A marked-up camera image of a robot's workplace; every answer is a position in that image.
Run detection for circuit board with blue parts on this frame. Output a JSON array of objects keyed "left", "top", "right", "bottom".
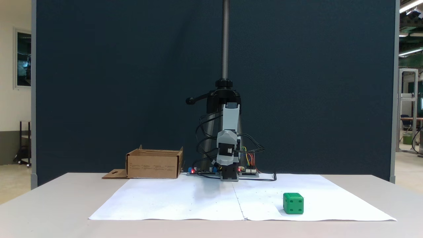
[{"left": 186, "top": 167, "right": 219, "bottom": 177}]

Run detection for black gripper motor cable loop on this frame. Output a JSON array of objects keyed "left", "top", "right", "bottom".
[{"left": 236, "top": 133, "right": 265, "bottom": 155}]

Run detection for black and grey tripod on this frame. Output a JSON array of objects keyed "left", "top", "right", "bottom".
[{"left": 185, "top": 0, "right": 244, "bottom": 172}]

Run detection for green dice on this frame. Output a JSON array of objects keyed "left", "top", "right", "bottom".
[{"left": 283, "top": 192, "right": 304, "bottom": 215}]

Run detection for framed wall window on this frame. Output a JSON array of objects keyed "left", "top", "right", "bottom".
[{"left": 13, "top": 28, "right": 32, "bottom": 90}]

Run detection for black arm motor cable loop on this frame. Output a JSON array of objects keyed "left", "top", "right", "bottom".
[{"left": 195, "top": 113, "right": 223, "bottom": 170}]

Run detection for brown cardboard box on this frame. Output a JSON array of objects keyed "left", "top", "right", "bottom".
[{"left": 102, "top": 144, "right": 184, "bottom": 179}]

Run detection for aluminium frame rack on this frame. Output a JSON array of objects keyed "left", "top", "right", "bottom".
[{"left": 398, "top": 68, "right": 419, "bottom": 153}]

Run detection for circuit board with coloured wires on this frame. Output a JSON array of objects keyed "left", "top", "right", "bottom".
[{"left": 238, "top": 166, "right": 260, "bottom": 178}]

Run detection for dark blue partition panel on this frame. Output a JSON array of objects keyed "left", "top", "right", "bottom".
[{"left": 31, "top": 0, "right": 401, "bottom": 189}]

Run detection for white paper sheet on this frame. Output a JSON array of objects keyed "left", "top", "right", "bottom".
[
  {"left": 232, "top": 174, "right": 397, "bottom": 221},
  {"left": 89, "top": 174, "right": 245, "bottom": 221}
]

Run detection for black wheeled cart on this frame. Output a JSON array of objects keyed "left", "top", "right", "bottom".
[{"left": 13, "top": 120, "right": 32, "bottom": 168}]

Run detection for ceiling light strip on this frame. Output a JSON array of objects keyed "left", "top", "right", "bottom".
[
  {"left": 399, "top": 48, "right": 423, "bottom": 57},
  {"left": 399, "top": 0, "right": 423, "bottom": 14}
]

